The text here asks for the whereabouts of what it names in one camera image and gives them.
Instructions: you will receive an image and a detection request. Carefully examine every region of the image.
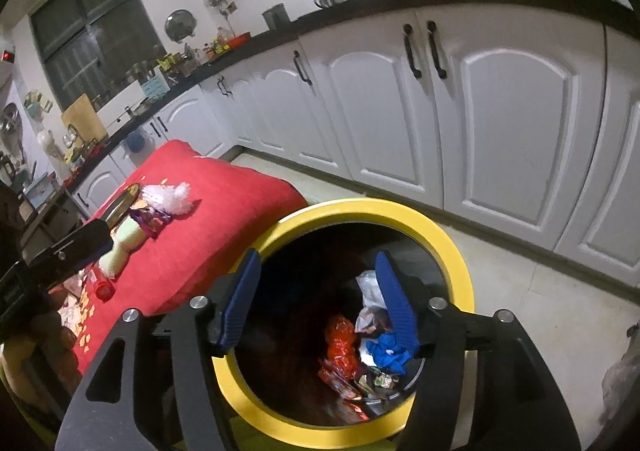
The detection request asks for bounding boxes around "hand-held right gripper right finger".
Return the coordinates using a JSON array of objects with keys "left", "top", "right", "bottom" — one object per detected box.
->
[{"left": 374, "top": 251, "right": 583, "bottom": 451}]

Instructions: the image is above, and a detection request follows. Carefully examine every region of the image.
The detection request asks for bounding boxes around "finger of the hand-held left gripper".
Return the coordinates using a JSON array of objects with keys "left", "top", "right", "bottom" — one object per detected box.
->
[{"left": 27, "top": 219, "right": 114, "bottom": 282}]

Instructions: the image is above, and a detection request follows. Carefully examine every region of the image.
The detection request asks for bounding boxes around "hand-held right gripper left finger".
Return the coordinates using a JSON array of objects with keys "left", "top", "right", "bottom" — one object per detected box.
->
[{"left": 55, "top": 248, "right": 263, "bottom": 451}]

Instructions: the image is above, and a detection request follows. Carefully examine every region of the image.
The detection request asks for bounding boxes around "red snack tube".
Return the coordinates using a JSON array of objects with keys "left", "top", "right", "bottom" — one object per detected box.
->
[{"left": 91, "top": 268, "right": 117, "bottom": 303}]

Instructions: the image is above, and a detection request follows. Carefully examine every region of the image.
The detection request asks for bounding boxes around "red plastic bag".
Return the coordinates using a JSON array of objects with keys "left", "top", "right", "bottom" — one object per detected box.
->
[{"left": 317, "top": 313, "right": 371, "bottom": 419}]

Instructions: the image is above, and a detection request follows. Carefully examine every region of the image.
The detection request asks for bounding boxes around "purple candy wrapper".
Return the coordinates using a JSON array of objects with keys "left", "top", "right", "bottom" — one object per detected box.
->
[{"left": 130, "top": 203, "right": 172, "bottom": 238}]

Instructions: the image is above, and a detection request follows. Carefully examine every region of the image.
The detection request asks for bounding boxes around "yellow rimmed waste bin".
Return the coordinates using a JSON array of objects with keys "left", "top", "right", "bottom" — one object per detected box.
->
[{"left": 210, "top": 198, "right": 475, "bottom": 436}]

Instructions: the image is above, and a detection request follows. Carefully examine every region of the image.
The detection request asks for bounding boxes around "white foam net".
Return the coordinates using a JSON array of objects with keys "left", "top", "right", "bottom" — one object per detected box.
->
[{"left": 141, "top": 182, "right": 193, "bottom": 218}]

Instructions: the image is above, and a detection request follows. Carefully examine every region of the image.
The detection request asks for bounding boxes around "person's left hand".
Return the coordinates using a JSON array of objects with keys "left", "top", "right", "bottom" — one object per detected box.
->
[{"left": 30, "top": 288, "right": 78, "bottom": 372}]

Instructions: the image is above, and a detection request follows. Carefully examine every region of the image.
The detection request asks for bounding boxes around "white crumpled paper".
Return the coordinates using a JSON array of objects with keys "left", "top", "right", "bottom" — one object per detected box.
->
[{"left": 356, "top": 271, "right": 388, "bottom": 312}]

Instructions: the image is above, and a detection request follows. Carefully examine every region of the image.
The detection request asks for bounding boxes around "gold rimmed metal dish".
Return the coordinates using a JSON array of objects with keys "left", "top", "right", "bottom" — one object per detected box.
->
[{"left": 102, "top": 183, "right": 142, "bottom": 227}]

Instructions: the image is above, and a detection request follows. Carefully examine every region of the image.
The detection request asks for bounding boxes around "light blue storage box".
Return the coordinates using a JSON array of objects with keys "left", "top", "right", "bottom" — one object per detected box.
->
[{"left": 25, "top": 176, "right": 58, "bottom": 206}]

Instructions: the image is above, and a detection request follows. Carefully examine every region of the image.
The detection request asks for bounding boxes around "red floral blanket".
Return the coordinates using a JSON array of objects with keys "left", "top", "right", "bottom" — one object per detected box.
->
[{"left": 50, "top": 140, "right": 308, "bottom": 377}]

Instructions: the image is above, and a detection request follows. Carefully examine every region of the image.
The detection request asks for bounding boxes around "white hanging bag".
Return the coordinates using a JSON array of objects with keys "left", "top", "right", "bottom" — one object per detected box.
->
[{"left": 37, "top": 131, "right": 58, "bottom": 159}]

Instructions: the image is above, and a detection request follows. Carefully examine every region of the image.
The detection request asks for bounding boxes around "wooden cutting board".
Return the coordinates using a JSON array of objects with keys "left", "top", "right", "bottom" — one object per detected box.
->
[{"left": 61, "top": 93, "right": 108, "bottom": 142}]

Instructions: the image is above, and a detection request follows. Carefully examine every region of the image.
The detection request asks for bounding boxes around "hanging metal basin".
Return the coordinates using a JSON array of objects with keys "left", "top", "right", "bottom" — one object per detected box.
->
[{"left": 0, "top": 103, "right": 21, "bottom": 132}]

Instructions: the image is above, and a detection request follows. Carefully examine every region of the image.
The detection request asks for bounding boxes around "light blue knife block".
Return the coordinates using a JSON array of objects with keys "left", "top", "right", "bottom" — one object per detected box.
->
[{"left": 141, "top": 68, "right": 168, "bottom": 99}]

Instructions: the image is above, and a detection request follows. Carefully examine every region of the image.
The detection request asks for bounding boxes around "row of windowsill jars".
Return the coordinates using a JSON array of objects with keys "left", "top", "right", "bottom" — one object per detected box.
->
[{"left": 107, "top": 43, "right": 168, "bottom": 92}]

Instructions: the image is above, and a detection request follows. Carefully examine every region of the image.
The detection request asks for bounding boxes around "dark kitchen window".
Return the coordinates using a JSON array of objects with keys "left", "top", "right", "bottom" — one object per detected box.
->
[{"left": 30, "top": 0, "right": 168, "bottom": 112}]

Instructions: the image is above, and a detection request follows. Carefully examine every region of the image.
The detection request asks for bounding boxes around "translucent plastic bag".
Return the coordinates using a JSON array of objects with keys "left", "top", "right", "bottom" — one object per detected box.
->
[{"left": 600, "top": 326, "right": 640, "bottom": 412}]

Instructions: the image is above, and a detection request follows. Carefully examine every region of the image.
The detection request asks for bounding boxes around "hanging pot lid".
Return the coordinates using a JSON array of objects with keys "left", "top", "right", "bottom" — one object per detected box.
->
[{"left": 166, "top": 9, "right": 197, "bottom": 42}]

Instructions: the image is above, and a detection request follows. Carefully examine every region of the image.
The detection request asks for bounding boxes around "row of condiment bottles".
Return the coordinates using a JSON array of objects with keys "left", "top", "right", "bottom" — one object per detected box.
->
[{"left": 202, "top": 26, "right": 236, "bottom": 59}]

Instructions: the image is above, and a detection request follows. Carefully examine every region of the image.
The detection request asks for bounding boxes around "grey metal canister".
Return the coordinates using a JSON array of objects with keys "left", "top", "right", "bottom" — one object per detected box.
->
[{"left": 262, "top": 3, "right": 292, "bottom": 29}]

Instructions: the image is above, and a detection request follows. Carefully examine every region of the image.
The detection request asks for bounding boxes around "wall sponge rack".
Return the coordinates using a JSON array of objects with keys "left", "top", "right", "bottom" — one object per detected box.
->
[{"left": 24, "top": 91, "right": 53, "bottom": 116}]

